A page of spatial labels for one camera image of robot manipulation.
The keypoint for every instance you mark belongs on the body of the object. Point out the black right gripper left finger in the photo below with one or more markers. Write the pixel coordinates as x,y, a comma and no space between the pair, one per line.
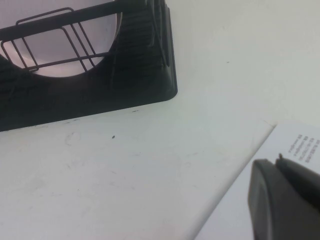
280,205

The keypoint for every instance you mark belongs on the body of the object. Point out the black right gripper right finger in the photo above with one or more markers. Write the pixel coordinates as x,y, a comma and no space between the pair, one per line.
300,171

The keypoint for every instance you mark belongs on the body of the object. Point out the pink round plate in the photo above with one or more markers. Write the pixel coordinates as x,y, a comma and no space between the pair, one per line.
50,48

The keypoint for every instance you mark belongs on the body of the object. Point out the white printed sheet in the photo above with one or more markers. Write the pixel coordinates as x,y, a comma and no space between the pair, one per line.
287,140

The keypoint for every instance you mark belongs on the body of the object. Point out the black plastic drain tray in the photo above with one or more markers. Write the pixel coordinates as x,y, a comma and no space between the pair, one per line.
100,95

